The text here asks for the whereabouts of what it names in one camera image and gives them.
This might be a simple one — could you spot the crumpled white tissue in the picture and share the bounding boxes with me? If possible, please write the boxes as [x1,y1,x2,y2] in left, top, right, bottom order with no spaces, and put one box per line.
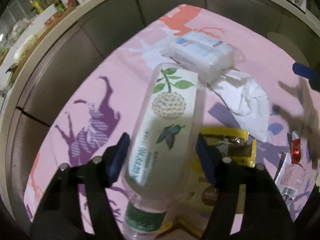
[212,70,270,142]

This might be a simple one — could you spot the red white small wrapper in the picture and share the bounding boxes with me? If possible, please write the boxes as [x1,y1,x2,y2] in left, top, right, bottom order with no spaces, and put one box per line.
[274,131,305,201]

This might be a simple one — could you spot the pink patterned tablecloth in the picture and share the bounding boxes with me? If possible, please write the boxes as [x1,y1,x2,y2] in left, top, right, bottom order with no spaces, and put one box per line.
[24,4,319,239]

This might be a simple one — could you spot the grey kitchen cabinet counter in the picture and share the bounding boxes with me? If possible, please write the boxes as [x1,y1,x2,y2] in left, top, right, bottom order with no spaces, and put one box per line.
[1,0,319,232]

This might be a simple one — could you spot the clear green-capped plastic bottle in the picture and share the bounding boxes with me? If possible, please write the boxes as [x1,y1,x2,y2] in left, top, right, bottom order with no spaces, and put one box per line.
[123,63,206,239]

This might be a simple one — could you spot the white tissue pack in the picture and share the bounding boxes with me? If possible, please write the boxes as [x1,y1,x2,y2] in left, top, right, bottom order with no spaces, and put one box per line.
[161,31,246,83]

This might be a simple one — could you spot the yellow snack wrapper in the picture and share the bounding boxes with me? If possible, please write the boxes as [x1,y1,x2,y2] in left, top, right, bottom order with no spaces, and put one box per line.
[159,126,257,233]

